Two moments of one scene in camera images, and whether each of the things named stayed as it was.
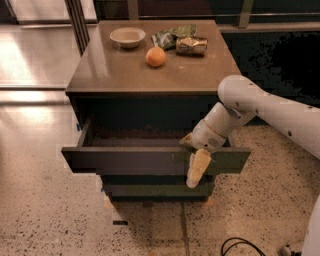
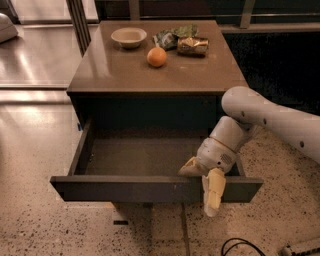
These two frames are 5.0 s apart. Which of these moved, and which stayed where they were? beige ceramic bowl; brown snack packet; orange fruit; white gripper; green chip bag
Moved: white gripper
Stayed: beige ceramic bowl; green chip bag; orange fruit; brown snack packet
